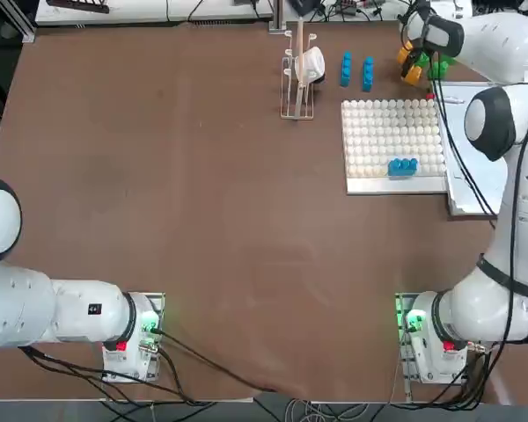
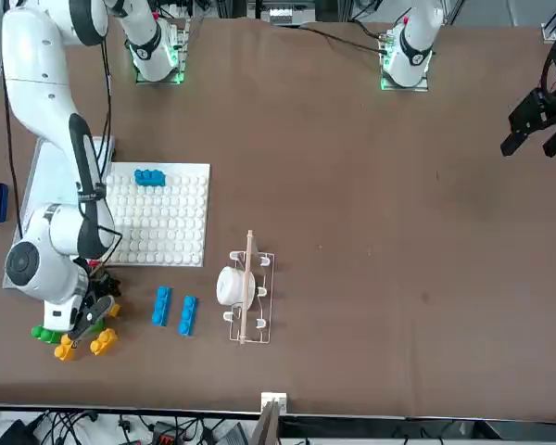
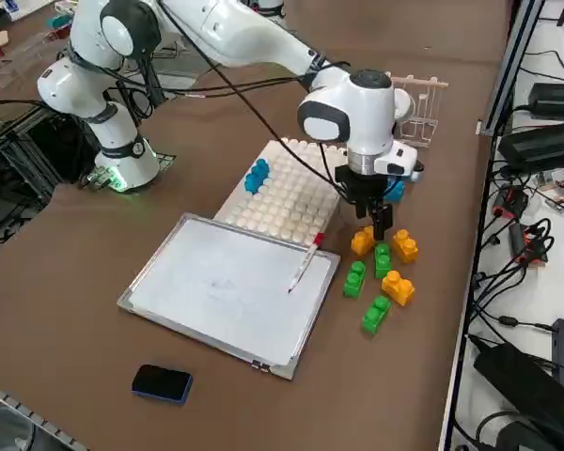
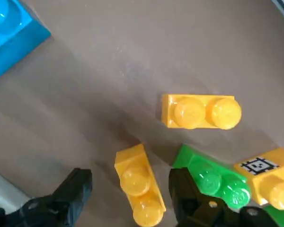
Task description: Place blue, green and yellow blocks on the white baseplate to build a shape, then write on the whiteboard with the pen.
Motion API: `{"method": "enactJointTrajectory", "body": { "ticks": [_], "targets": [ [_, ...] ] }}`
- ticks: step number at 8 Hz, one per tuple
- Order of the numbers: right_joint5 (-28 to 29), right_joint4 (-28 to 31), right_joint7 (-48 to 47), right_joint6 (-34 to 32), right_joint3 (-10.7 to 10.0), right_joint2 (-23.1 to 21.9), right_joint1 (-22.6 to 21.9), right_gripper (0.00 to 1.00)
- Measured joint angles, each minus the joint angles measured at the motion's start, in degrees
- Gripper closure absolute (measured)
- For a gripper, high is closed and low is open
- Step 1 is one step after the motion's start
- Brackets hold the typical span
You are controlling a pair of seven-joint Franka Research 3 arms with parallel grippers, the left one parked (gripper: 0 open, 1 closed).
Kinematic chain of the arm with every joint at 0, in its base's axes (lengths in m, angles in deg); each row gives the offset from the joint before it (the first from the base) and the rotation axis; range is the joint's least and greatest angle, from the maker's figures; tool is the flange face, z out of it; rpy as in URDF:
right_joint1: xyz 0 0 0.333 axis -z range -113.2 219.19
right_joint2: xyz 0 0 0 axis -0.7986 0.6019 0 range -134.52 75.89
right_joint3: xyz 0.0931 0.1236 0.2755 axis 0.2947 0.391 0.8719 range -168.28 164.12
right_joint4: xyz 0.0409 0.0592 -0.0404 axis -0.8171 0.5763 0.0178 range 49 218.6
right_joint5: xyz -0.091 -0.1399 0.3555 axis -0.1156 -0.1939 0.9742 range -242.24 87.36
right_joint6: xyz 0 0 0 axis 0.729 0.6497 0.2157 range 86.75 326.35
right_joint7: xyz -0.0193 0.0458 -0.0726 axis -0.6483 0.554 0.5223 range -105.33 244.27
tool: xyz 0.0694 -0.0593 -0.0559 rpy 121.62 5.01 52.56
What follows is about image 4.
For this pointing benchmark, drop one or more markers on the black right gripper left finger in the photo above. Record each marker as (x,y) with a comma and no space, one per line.
(61,198)

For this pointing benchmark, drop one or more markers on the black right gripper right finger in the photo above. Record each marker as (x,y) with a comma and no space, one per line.
(187,203)

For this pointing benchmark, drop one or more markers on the yellow two-stud block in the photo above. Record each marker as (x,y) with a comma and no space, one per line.
(191,113)
(137,179)

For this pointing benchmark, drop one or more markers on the white studded baseplate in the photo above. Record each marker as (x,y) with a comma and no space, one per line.
(2,186)

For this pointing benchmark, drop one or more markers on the green two-stud block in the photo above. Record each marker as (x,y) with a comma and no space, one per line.
(210,182)
(281,216)

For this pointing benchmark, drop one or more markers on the yellow block with tag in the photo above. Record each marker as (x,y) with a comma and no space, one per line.
(269,186)

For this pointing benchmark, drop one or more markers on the blue three-stud block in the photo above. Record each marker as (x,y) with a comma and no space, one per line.
(9,35)

